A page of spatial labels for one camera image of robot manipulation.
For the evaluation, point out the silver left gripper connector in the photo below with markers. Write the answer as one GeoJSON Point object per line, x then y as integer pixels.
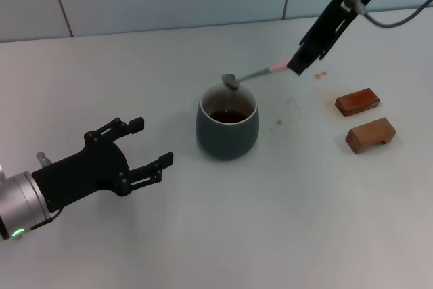
{"type": "Point", "coordinates": [43, 159]}

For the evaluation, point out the dark grey ceramic mug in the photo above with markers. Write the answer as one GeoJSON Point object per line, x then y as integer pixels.
{"type": "Point", "coordinates": [226, 136]}

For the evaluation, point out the dark flat wooden block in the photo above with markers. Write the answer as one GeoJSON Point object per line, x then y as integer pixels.
{"type": "Point", "coordinates": [355, 103]}

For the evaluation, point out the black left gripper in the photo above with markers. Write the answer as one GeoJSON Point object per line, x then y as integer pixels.
{"type": "Point", "coordinates": [84, 170]}

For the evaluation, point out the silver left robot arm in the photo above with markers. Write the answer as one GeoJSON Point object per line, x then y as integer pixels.
{"type": "Point", "coordinates": [20, 201]}

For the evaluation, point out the light arched wooden block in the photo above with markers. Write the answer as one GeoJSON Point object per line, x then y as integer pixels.
{"type": "Point", "coordinates": [365, 135]}

